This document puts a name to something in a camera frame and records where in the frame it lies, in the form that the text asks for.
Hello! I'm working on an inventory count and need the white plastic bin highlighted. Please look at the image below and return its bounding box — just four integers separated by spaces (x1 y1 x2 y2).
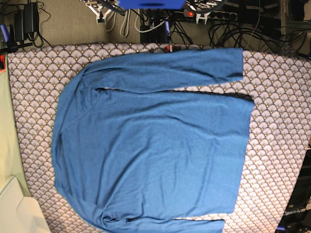
0 176 50 233

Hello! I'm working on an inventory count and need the black power adapter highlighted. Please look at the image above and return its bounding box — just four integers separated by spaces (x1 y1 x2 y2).
23 2 39 33

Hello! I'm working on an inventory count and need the white looped cable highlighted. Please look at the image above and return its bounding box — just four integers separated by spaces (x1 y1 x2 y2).
105 8 132 37

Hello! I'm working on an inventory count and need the blue long-sleeve T-shirt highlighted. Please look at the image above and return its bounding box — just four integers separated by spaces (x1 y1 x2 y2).
51 48 254 233

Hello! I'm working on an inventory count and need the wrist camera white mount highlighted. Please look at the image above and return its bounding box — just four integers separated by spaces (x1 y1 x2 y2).
85 0 105 23
195 12 210 25

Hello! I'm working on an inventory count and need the red black table clamp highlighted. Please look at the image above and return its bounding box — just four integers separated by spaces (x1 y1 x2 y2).
165 20 173 52

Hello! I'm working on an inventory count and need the fan-patterned table cloth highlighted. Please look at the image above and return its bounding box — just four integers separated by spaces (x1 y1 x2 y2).
7 43 311 233

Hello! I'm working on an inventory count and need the black power strip red switch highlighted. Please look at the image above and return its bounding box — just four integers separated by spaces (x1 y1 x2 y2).
182 9 238 21

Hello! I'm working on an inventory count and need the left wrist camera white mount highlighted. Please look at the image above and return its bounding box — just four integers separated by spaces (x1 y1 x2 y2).
195 12 210 25

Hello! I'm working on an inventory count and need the blue handled clamp left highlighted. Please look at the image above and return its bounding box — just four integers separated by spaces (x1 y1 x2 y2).
0 24 18 53

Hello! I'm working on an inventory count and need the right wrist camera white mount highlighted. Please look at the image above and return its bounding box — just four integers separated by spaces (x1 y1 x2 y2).
85 0 105 23

